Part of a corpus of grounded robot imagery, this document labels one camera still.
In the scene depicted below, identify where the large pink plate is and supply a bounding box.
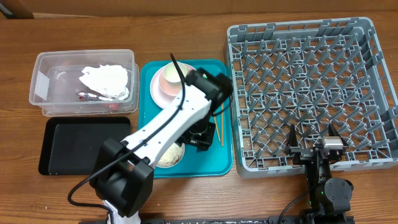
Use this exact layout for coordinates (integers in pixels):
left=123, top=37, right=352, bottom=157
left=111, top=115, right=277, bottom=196
left=149, top=63, right=197, bottom=110

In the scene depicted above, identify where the grey bowl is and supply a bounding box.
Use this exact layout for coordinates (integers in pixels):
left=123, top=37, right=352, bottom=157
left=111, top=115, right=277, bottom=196
left=155, top=141, right=186, bottom=169

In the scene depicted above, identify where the cooked white rice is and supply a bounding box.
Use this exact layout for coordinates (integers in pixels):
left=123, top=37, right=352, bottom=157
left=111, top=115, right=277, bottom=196
left=157, top=143, right=183, bottom=167

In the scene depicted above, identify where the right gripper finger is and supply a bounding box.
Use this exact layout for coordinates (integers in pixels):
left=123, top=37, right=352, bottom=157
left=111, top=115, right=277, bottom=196
left=286, top=124, right=298, bottom=149
left=328, top=123, right=348, bottom=147

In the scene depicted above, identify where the small pink plate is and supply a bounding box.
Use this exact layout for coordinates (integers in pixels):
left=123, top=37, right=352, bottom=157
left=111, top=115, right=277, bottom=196
left=159, top=73, right=182, bottom=96

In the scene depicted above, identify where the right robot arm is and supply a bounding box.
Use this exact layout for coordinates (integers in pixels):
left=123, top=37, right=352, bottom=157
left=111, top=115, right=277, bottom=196
left=277, top=124, right=354, bottom=224

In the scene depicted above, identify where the red snack wrapper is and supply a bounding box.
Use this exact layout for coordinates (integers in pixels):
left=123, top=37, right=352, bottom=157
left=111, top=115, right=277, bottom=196
left=76, top=91, right=119, bottom=110

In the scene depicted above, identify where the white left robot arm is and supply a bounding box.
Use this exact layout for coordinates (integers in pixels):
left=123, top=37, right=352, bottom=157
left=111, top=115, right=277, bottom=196
left=90, top=68, right=233, bottom=223

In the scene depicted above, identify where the teal plastic tray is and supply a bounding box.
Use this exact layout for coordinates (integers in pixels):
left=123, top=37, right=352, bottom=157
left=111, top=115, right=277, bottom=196
left=139, top=60, right=233, bottom=179

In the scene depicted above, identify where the cream cup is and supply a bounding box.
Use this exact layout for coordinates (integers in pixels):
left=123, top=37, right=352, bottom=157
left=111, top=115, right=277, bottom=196
left=163, top=62, right=188, bottom=85

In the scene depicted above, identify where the black tray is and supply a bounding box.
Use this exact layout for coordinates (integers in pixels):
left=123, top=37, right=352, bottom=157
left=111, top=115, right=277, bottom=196
left=38, top=116, right=131, bottom=175

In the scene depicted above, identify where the grey dishwasher rack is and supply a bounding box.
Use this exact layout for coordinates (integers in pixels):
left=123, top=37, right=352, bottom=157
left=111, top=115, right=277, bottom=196
left=226, top=17, right=397, bottom=178

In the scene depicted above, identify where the white tissue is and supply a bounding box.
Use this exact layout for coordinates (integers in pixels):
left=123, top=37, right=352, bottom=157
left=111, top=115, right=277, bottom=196
left=79, top=65, right=129, bottom=100

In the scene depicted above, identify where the wooden chopstick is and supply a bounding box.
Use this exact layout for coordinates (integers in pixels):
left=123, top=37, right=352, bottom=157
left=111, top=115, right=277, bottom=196
left=220, top=103, right=224, bottom=147
left=213, top=116, right=221, bottom=142

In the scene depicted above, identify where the clear plastic bin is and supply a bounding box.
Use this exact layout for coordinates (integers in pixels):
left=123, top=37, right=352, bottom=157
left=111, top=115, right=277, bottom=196
left=29, top=49, right=139, bottom=116

